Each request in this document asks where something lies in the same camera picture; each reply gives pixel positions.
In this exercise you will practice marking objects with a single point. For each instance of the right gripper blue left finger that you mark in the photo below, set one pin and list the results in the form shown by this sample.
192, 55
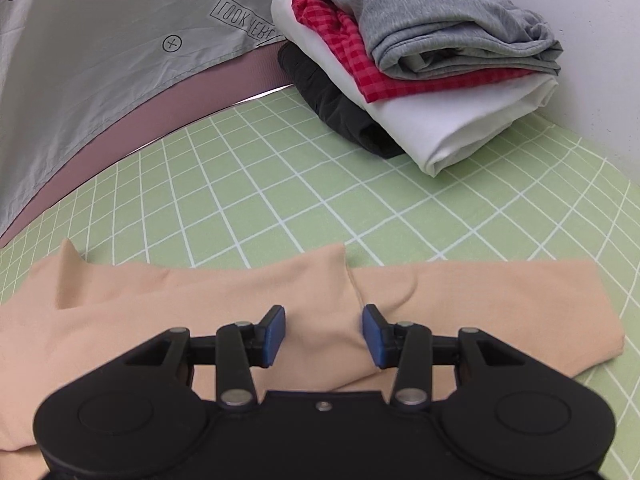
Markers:
241, 346

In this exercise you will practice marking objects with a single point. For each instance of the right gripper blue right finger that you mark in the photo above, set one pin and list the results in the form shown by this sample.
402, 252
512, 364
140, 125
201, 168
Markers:
405, 346

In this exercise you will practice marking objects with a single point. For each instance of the beige long-sleeve shirt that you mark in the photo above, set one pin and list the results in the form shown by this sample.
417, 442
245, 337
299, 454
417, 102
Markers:
70, 316

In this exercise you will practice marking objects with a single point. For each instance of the green grid cutting mat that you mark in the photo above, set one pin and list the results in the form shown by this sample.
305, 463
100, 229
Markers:
265, 179

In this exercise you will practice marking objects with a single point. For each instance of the folded white garment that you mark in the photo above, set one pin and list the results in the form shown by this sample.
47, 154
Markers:
436, 129

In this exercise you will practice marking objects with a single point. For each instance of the folded black garment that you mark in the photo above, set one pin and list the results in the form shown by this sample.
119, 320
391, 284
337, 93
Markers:
333, 108

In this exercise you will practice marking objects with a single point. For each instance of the folded red checked garment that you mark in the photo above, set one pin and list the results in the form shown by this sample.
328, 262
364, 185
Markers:
340, 32

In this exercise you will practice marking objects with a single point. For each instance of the folded grey garment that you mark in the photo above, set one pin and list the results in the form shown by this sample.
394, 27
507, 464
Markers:
428, 39

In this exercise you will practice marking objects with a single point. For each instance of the grey carrot-print backdrop sheet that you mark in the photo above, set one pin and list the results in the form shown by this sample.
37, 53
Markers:
72, 68

